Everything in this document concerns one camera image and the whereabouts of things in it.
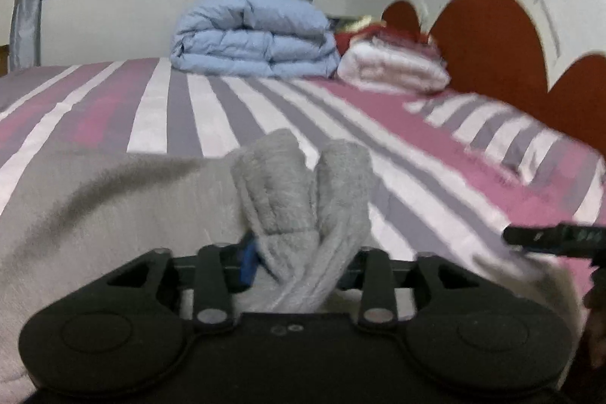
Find striped pillow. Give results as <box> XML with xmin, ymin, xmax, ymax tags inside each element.
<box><xmin>404</xmin><ymin>92</ymin><xmax>605</xmax><ymax>225</ymax></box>

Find folded white pink blanket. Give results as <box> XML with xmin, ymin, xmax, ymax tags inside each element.
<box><xmin>336</xmin><ymin>40</ymin><xmax>451</xmax><ymax>94</ymax></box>

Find grey pants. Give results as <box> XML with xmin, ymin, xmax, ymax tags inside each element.
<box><xmin>0</xmin><ymin>127</ymin><xmax>589</xmax><ymax>391</ymax></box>

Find red wooden headboard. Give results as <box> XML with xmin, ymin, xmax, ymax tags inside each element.
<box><xmin>380</xmin><ymin>0</ymin><xmax>606</xmax><ymax>159</ymax></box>

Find striped bed sheet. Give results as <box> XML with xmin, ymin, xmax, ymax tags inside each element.
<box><xmin>1</xmin><ymin>58</ymin><xmax>576</xmax><ymax>275</ymax></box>

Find red folded clothes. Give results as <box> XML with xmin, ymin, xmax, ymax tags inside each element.
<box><xmin>333</xmin><ymin>16</ymin><xmax>445</xmax><ymax>65</ymax></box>

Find folded light blue duvet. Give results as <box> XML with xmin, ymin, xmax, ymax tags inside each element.
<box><xmin>170</xmin><ymin>0</ymin><xmax>340</xmax><ymax>79</ymax></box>

